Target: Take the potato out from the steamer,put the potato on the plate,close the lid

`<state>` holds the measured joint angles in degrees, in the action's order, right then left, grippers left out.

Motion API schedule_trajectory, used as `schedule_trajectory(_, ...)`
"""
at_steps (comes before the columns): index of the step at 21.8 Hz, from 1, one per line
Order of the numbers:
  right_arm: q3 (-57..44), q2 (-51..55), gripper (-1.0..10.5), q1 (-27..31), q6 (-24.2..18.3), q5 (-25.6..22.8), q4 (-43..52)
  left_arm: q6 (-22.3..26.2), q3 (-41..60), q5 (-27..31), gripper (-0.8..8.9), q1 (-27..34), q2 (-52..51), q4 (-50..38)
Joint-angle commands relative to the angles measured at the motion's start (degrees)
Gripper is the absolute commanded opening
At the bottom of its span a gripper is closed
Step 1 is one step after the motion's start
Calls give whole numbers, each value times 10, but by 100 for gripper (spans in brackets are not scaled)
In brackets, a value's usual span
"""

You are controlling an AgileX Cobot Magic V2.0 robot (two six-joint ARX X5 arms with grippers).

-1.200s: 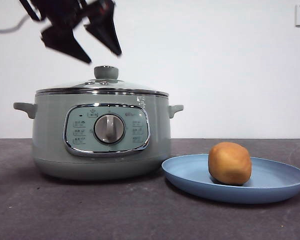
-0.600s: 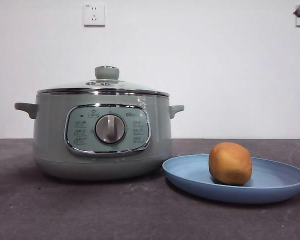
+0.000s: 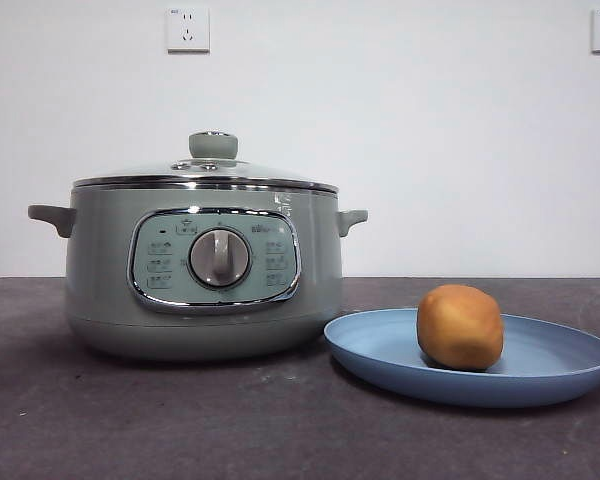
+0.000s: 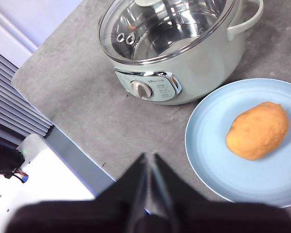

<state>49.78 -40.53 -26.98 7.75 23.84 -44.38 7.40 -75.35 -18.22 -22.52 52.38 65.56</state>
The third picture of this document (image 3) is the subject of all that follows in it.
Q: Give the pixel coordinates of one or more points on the glass lid with green knob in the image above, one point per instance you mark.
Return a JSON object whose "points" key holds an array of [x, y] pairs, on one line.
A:
{"points": [[213, 146]]}

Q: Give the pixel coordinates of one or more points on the brown potato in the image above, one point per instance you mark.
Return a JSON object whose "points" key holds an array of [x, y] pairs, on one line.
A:
{"points": [[460, 327]]}

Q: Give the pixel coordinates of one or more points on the blue round plate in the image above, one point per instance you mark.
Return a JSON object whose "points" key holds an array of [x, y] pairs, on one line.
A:
{"points": [[380, 345]]}

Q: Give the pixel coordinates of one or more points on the pale green electric steamer pot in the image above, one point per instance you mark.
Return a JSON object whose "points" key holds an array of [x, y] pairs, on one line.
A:
{"points": [[105, 280]]}

